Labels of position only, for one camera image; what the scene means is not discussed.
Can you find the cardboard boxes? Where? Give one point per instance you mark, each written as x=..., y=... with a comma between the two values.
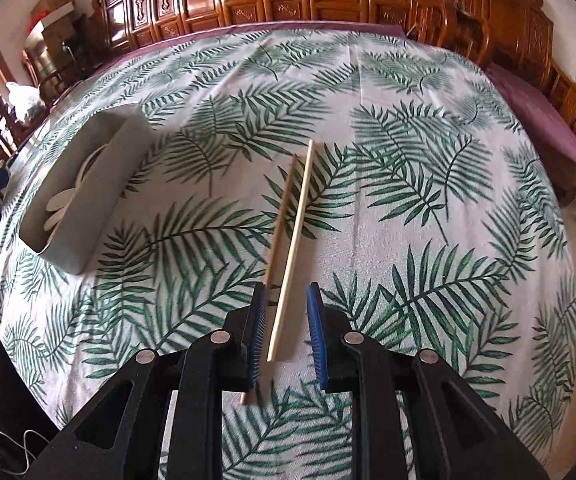
x=53, y=5

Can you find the leaf print tablecloth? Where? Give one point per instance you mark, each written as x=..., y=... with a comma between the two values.
x=392, y=185

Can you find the purple armchair cushion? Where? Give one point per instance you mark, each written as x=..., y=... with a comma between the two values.
x=537, y=110

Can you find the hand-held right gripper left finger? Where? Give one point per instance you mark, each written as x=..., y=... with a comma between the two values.
x=259, y=340

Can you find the carved wooden armchair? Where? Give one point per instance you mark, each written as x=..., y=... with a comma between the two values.
x=517, y=20

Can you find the person's black clothing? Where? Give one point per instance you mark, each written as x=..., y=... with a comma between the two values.
x=13, y=395

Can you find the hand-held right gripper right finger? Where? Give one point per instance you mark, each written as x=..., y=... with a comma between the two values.
x=317, y=340

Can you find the grey rectangular tray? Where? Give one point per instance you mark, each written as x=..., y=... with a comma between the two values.
x=103, y=180

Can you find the purple bench cushion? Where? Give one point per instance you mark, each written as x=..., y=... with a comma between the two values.
x=288, y=27

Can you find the wooden chopstick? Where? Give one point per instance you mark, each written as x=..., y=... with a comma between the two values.
x=283, y=210
x=293, y=240

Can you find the cream white spoon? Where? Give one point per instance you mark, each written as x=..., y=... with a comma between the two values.
x=63, y=197
x=56, y=222

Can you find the white plastic bag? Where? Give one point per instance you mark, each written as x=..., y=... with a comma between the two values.
x=23, y=96

